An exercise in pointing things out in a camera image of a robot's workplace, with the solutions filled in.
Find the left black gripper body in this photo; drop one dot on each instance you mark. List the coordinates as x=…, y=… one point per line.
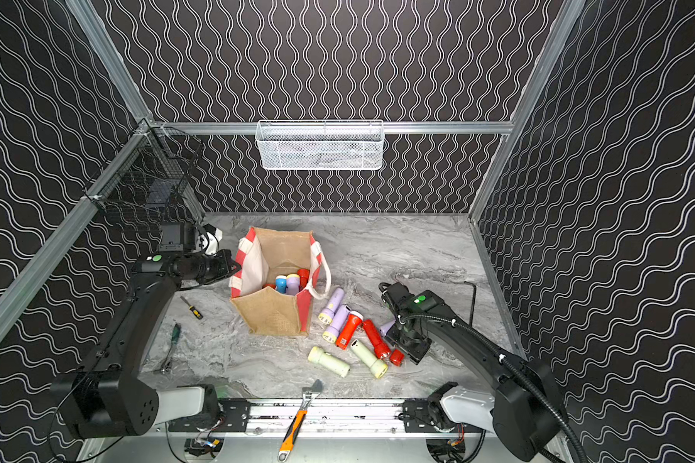
x=217, y=266

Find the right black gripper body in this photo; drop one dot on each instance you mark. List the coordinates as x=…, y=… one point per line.
x=413, y=344

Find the purple flashlight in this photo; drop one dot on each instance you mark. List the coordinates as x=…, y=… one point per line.
x=337, y=324
x=293, y=284
x=327, y=314
x=386, y=327

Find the red jute Christmas tote bag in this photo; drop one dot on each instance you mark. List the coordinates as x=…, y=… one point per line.
x=282, y=274

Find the green flashlight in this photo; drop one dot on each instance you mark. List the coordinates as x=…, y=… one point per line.
x=377, y=367
x=320, y=357

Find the red flashlight top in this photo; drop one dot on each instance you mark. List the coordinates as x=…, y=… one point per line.
x=304, y=275

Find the blue white flashlight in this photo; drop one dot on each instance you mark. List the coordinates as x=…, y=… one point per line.
x=281, y=284

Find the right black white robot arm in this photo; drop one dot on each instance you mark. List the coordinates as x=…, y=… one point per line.
x=486, y=359

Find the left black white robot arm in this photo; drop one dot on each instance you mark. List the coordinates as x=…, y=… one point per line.
x=104, y=397

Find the small yellow black screwdriver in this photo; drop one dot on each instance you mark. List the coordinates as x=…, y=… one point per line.
x=192, y=308

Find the black hex key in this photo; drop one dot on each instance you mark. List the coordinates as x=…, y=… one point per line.
x=474, y=295

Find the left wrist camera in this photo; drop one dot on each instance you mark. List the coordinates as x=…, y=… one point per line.
x=210, y=239

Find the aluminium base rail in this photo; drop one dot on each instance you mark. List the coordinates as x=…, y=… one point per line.
x=270, y=418

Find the black wire mesh basket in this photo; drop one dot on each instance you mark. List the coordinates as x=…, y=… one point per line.
x=153, y=183

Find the orange handled adjustable wrench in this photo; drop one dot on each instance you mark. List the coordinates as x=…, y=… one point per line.
x=308, y=396

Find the white wire mesh basket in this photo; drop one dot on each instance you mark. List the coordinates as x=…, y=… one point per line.
x=320, y=145

